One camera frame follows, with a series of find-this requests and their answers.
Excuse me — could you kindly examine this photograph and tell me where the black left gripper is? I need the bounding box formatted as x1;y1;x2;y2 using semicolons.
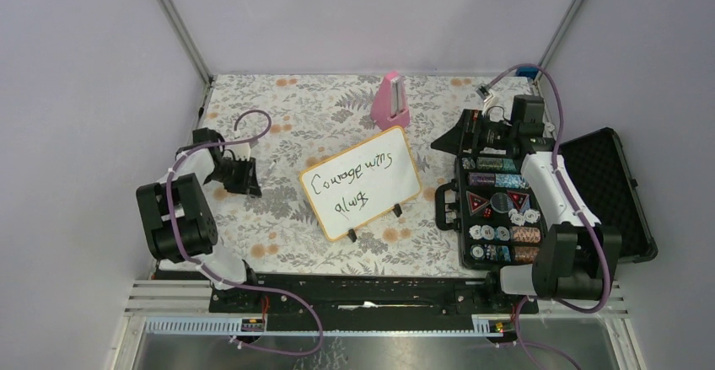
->
206;154;261;196

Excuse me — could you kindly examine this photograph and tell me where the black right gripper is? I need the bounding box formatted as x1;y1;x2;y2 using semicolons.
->
430;110;517;156

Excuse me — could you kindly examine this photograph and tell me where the yellow framed whiteboard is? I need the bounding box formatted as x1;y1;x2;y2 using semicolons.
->
298;126;422;242

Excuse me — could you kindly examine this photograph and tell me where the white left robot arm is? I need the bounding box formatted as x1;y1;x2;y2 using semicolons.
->
136;128;262;312

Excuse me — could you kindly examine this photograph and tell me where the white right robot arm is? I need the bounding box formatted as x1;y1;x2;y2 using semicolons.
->
431;95;621;313

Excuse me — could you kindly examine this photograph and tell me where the triangular all-in button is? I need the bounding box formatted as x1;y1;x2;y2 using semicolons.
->
465;190;490;216

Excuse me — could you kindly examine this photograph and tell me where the blue white chip stack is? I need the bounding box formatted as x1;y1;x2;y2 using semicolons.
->
494;174;530;190

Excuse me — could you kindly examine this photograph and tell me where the black poker chip case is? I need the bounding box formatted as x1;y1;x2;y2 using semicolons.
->
432;121;658;275

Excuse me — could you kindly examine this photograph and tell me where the floral table mat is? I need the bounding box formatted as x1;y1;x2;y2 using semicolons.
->
159;74;551;279

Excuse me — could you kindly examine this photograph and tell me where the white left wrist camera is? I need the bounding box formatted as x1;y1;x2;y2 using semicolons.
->
227;140;258;161

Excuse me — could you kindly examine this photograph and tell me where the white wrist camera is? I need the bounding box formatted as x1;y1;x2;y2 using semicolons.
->
227;140;258;161
476;84;498;111

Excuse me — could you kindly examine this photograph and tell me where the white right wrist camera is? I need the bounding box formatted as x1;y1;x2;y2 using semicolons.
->
476;84;498;111

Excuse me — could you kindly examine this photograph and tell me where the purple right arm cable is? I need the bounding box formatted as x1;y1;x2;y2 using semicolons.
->
477;64;613;370

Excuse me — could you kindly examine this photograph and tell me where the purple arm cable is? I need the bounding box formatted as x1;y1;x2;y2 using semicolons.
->
477;64;613;370
164;109;326;357

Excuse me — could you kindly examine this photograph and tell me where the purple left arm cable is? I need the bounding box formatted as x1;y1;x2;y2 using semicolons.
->
164;109;326;357

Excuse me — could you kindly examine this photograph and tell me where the blue corner bracket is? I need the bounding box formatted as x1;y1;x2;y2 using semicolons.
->
514;66;540;80

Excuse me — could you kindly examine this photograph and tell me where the black mounting base plate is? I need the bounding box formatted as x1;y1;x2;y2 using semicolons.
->
209;273;520;332

